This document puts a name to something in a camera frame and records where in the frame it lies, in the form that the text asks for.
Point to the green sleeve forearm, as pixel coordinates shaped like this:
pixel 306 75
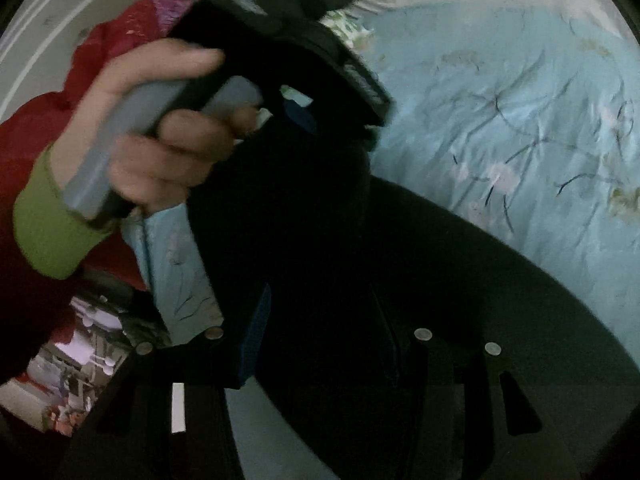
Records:
pixel 53 239

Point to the black pants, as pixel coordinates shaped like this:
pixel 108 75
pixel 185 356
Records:
pixel 332 265

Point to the green white patterned pillow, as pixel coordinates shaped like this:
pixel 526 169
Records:
pixel 348 29

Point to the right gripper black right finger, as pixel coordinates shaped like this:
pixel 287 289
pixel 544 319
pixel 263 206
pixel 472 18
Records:
pixel 459 414

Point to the person left hand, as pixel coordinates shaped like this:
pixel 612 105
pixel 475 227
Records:
pixel 149 129

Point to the red quilted blanket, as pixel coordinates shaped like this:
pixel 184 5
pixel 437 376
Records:
pixel 119 26

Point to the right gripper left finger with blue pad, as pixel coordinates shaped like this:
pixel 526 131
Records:
pixel 164 415

